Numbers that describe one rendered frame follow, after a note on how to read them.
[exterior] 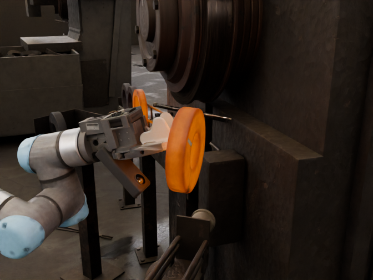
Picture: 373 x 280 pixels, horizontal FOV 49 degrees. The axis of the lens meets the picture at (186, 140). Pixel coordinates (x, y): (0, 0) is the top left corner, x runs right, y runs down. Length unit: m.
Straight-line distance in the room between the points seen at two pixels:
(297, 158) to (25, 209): 0.52
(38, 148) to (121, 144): 0.18
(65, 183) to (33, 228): 0.13
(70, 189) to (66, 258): 1.26
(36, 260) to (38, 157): 1.32
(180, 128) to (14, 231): 0.33
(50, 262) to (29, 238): 1.34
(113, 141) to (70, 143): 0.09
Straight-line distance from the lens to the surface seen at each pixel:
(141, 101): 1.85
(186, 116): 0.70
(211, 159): 0.99
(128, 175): 0.78
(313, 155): 0.85
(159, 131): 0.73
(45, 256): 2.15
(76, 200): 0.88
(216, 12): 0.96
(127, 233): 2.24
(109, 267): 1.99
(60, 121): 1.63
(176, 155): 0.67
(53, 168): 0.86
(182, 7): 1.00
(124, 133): 0.76
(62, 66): 3.52
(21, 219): 0.77
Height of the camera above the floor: 1.16
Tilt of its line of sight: 19 degrees down
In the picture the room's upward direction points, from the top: straight up
